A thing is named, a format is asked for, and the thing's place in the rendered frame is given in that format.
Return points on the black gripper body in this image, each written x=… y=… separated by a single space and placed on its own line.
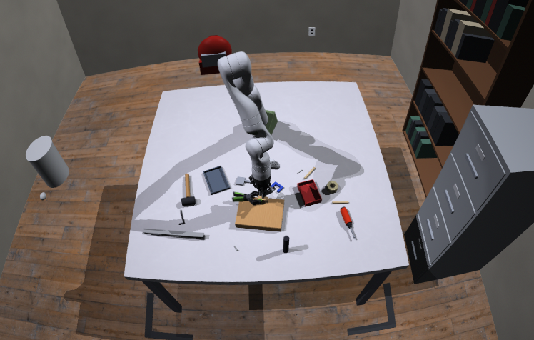
x=265 y=183

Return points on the grey flat bar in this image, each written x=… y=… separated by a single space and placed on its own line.
x=179 y=234

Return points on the red-handled screwdriver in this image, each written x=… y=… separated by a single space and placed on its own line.
x=347 y=219

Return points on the red open tray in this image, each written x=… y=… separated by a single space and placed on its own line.
x=309 y=192

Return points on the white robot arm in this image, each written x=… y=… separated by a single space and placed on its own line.
x=234 y=69

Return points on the brown wooden bench board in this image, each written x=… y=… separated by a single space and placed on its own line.
x=267 y=216

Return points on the black mallet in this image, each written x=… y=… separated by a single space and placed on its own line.
x=188 y=200

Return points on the black cylinder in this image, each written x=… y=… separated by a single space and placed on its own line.
x=285 y=244

